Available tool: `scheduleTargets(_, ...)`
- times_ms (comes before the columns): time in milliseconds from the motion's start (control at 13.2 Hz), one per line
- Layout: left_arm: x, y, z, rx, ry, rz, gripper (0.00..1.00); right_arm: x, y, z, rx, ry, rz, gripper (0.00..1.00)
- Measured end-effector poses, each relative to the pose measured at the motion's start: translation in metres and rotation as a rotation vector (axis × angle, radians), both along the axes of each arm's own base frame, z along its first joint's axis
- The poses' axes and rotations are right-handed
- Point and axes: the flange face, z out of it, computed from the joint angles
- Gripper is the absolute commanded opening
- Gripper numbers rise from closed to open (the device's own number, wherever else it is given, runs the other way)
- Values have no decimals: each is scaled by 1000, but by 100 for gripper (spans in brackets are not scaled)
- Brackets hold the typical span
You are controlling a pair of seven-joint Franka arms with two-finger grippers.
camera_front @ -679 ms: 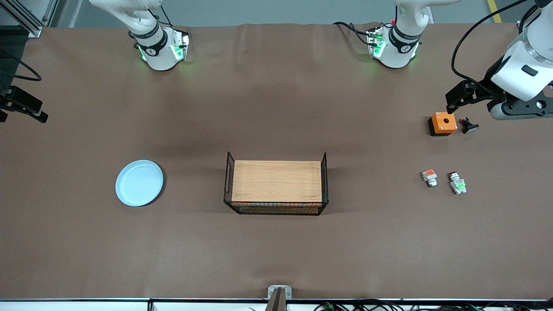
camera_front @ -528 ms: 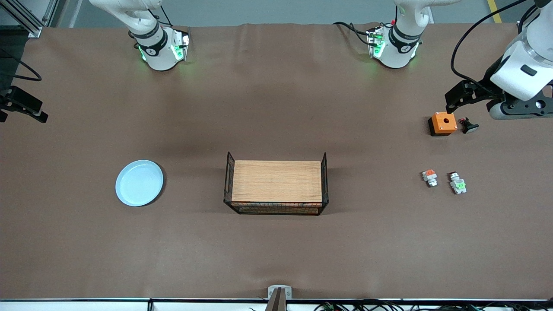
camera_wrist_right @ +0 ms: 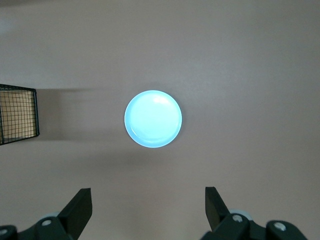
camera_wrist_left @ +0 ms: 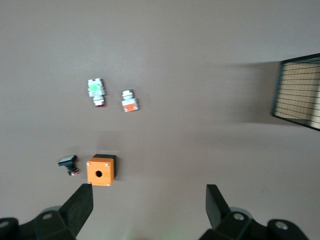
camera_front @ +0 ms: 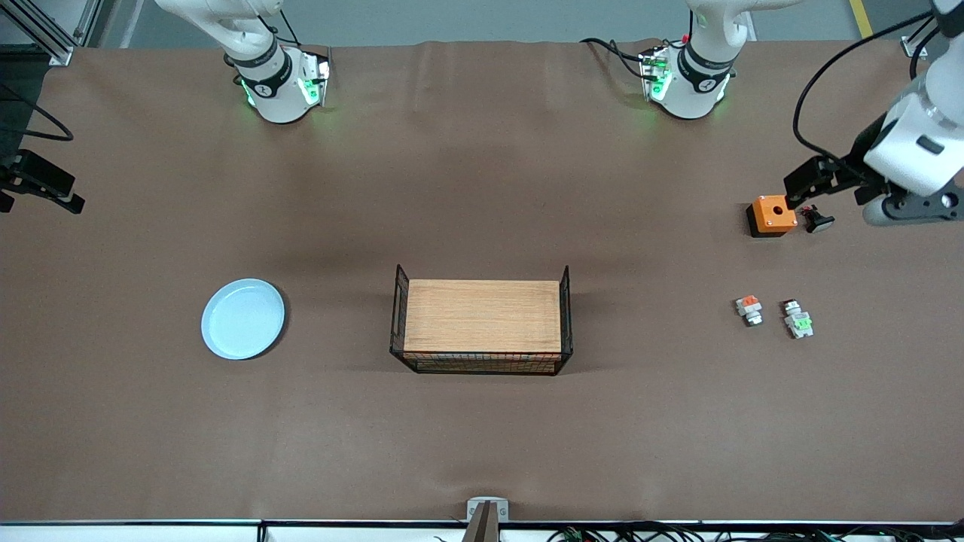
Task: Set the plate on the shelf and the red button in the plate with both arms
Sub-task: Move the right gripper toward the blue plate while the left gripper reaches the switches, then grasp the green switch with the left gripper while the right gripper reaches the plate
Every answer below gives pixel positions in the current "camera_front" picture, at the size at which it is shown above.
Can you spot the orange button box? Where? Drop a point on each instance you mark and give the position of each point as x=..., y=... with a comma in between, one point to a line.
x=772, y=214

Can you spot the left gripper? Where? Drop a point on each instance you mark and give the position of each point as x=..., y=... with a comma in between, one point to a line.
x=860, y=155

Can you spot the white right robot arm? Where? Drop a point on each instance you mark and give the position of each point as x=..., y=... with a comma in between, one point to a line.
x=279, y=98

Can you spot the grey bracket with aluminium pole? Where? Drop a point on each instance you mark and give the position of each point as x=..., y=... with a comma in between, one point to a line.
x=487, y=519

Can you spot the switch with orange contact block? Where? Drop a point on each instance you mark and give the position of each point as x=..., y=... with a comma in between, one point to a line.
x=749, y=307

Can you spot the aluminium frame corner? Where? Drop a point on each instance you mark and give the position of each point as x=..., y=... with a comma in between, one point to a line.
x=60, y=54

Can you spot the brown table cover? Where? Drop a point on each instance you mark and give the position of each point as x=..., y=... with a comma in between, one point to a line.
x=226, y=452

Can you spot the small aluminium bracket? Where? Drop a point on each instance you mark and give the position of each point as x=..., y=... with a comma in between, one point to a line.
x=915, y=47

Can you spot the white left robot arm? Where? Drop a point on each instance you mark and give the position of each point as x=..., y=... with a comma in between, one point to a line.
x=697, y=90

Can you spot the black push button head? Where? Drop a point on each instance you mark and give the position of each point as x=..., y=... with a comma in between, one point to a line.
x=817, y=222

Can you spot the white table edge strip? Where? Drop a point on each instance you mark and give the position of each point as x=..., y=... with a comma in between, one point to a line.
x=113, y=533

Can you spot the light blue plate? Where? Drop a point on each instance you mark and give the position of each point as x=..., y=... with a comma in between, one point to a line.
x=243, y=320

